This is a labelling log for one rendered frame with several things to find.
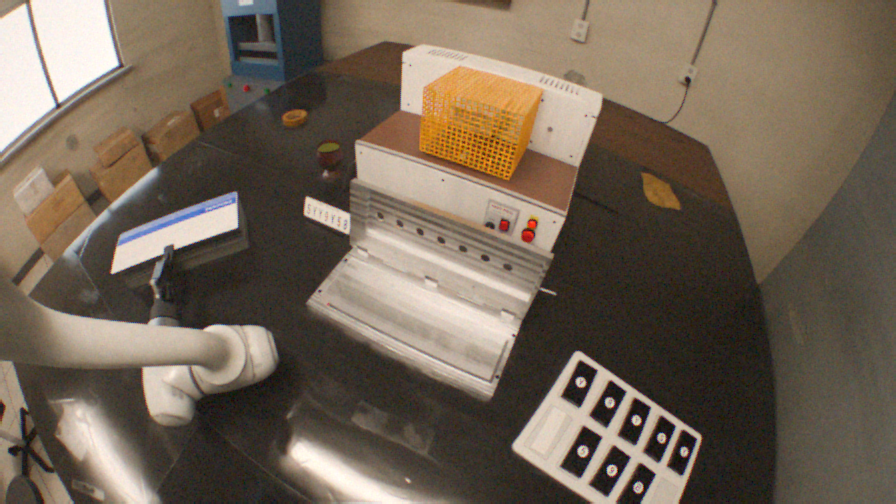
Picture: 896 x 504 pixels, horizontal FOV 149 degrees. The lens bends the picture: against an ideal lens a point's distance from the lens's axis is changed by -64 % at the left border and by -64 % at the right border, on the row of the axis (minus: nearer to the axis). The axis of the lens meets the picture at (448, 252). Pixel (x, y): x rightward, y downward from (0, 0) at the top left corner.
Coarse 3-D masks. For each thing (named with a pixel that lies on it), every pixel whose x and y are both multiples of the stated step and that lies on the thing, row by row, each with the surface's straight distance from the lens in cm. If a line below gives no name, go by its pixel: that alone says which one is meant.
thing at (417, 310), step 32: (352, 256) 84; (320, 288) 80; (352, 288) 79; (384, 288) 78; (416, 288) 78; (448, 288) 77; (384, 320) 74; (416, 320) 74; (448, 320) 74; (480, 320) 75; (512, 320) 77; (448, 352) 71; (480, 352) 72; (480, 384) 69
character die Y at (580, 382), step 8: (576, 368) 77; (584, 368) 78; (592, 368) 78; (576, 376) 77; (584, 376) 78; (592, 376) 78; (568, 384) 74; (576, 384) 75; (584, 384) 76; (568, 392) 74; (576, 392) 75; (584, 392) 76; (568, 400) 74; (576, 400) 74
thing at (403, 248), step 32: (352, 192) 76; (384, 192) 71; (352, 224) 80; (384, 224) 76; (416, 224) 71; (448, 224) 68; (384, 256) 80; (416, 256) 75; (448, 256) 72; (480, 256) 70; (512, 256) 67; (544, 256) 64; (480, 288) 73; (512, 288) 72
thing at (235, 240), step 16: (240, 208) 101; (240, 224) 94; (208, 240) 95; (224, 240) 96; (240, 240) 96; (160, 256) 100; (176, 256) 100; (192, 256) 99; (208, 256) 99; (128, 272) 106; (144, 272) 105; (176, 272) 104
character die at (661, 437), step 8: (656, 424) 84; (664, 424) 85; (672, 424) 86; (656, 432) 82; (664, 432) 85; (672, 432) 85; (648, 440) 82; (656, 440) 82; (664, 440) 83; (648, 448) 81; (656, 448) 82; (664, 448) 83; (656, 456) 81
